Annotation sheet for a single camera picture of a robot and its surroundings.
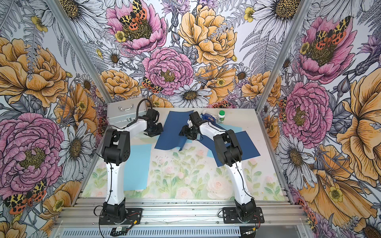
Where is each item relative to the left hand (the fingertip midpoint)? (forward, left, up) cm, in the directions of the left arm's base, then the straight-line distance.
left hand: (161, 135), depth 106 cm
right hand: (-4, -15, +2) cm, 16 cm away
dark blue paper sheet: (-4, -7, +3) cm, 8 cm away
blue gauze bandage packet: (+15, -34, +2) cm, 37 cm away
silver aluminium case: (+8, +25, +14) cm, 30 cm away
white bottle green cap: (+11, -43, +7) cm, 45 cm away
